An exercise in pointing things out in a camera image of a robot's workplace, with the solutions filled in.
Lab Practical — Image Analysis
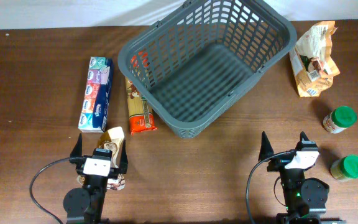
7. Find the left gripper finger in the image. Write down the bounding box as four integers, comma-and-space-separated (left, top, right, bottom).
69, 133, 83, 164
118, 141, 128, 173

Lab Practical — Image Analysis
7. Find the white-label jar green lid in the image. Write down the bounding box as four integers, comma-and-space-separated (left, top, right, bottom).
323, 106, 357, 134

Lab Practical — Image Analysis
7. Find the Kleenex tissue multipack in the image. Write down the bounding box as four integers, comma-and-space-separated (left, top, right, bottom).
78, 57, 114, 133

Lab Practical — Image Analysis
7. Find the yellow seasoning jar green lid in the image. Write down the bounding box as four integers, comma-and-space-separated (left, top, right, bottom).
330, 155, 358, 182

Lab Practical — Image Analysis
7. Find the spaghetti pasta packet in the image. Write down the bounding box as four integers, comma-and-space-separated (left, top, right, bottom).
124, 55, 158, 136

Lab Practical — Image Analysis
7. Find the orange snack bag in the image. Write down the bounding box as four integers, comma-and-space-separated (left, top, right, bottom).
290, 21, 340, 97

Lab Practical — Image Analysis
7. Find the grey plastic shopping basket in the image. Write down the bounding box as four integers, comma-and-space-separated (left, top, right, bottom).
117, 0, 297, 139

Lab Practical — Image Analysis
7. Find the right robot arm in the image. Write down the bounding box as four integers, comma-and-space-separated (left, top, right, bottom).
259, 132, 346, 224

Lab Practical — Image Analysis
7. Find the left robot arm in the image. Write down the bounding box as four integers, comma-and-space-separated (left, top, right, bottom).
63, 135, 128, 223

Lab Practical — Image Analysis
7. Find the brown chocolate snack bag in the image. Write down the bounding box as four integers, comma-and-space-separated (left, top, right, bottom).
76, 126, 126, 191

